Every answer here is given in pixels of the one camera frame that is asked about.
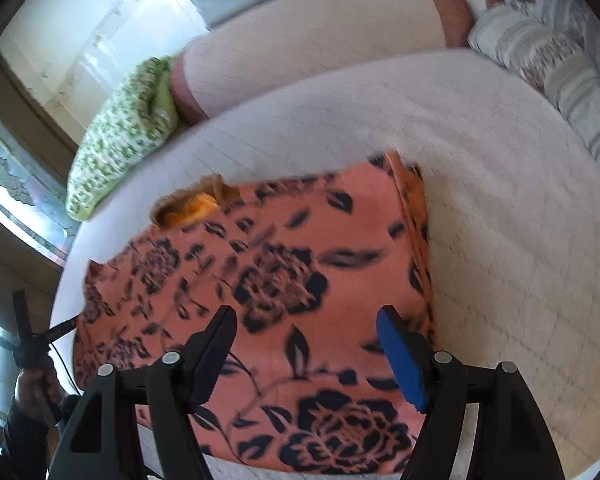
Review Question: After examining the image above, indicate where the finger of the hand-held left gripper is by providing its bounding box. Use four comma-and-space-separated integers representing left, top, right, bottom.
11, 290, 31, 343
42, 316, 77, 342

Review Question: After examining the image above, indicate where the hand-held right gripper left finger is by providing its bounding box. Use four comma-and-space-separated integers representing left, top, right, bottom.
47, 305, 238, 480

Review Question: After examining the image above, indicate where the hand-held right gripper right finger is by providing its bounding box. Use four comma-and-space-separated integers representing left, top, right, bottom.
376, 305, 567, 480

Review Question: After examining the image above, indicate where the orange floral blouse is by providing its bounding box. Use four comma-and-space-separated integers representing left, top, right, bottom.
72, 150, 436, 476

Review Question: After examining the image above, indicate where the person's left forearm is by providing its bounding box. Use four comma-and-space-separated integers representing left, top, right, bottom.
0, 397, 56, 468

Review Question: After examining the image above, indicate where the person's left hand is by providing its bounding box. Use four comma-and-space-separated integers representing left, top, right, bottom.
14, 366, 63, 423

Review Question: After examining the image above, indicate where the stained glass window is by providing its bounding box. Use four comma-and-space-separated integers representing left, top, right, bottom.
0, 105, 81, 266

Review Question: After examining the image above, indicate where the white quilted bed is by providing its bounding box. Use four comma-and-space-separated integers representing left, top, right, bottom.
50, 47, 600, 480

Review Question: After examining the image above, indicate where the green patterned pillow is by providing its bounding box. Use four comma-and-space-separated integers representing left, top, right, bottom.
65, 55, 178, 221

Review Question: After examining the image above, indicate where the grey striped floral pillow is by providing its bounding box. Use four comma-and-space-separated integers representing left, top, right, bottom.
525, 0, 600, 186

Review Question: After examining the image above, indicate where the striped floral rolled pillow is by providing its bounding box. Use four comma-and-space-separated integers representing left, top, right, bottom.
467, 7, 586, 96

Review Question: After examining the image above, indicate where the black cable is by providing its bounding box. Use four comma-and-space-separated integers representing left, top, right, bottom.
50, 337, 81, 398

